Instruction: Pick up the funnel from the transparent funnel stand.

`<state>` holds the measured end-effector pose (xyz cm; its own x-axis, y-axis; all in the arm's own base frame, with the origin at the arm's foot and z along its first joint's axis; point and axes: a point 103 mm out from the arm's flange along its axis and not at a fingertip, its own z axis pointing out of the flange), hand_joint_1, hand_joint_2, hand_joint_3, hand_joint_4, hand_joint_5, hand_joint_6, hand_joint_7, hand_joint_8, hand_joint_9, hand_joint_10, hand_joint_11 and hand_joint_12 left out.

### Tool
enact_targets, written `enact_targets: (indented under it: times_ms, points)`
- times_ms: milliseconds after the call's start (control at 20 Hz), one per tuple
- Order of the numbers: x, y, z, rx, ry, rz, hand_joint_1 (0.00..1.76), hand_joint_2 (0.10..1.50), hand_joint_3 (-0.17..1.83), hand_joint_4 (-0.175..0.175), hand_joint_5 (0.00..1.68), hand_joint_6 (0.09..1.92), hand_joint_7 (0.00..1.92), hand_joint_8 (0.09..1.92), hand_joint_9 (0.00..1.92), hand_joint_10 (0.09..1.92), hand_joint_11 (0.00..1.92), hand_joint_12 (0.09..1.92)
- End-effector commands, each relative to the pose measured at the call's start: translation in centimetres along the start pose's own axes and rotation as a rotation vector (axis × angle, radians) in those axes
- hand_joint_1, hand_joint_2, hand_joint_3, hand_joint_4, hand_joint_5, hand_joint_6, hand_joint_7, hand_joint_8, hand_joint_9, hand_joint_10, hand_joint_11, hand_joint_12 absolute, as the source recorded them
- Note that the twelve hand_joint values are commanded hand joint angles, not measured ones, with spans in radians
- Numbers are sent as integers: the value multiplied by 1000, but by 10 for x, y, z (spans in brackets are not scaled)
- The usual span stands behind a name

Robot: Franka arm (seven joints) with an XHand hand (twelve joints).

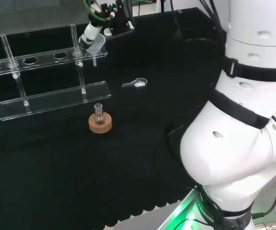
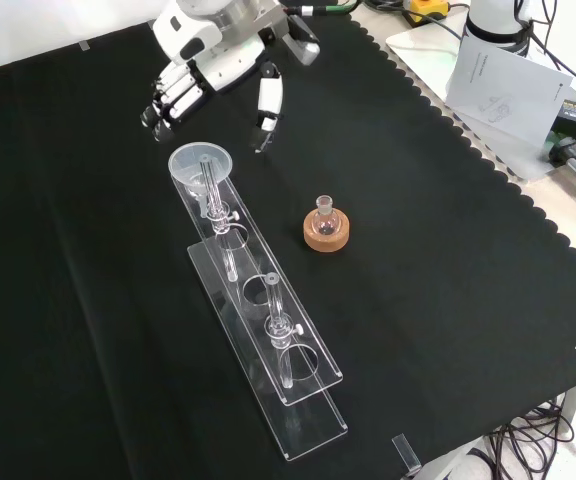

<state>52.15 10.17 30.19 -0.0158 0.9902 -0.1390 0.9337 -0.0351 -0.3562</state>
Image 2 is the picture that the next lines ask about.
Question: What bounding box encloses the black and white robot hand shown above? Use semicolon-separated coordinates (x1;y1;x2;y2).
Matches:
139;0;285;154

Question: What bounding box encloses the clear plastic funnel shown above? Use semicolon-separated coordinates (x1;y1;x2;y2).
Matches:
167;141;233;219

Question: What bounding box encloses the clear acrylic funnel stand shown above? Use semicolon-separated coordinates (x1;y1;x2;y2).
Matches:
170;154;349;462

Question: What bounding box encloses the small round-bottom glass flask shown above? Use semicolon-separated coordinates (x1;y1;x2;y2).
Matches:
311;194;340;238

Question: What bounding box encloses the pale board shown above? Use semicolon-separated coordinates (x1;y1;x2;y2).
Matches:
385;23;569;182

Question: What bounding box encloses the yellow stop button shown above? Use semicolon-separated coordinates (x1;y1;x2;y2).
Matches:
401;0;451;24

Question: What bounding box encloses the black bench cloth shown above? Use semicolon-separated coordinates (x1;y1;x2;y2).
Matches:
0;0;576;480

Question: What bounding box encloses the white printed booklet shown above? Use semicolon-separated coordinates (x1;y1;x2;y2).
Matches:
445;37;574;149

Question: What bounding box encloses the white table leg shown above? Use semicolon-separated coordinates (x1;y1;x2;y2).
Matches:
561;379;576;439

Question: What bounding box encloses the green wrist cable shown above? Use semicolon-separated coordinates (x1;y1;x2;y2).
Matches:
280;0;365;17

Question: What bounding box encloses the cork ring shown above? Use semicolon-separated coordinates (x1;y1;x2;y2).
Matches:
302;208;353;254

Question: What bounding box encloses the black stop button cable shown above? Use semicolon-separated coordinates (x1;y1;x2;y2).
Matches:
365;0;470;41

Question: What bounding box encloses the black arm base cable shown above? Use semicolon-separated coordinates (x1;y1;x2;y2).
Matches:
517;0;576;99

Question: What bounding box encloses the black floor cable bundle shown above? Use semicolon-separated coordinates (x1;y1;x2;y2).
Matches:
465;394;576;480

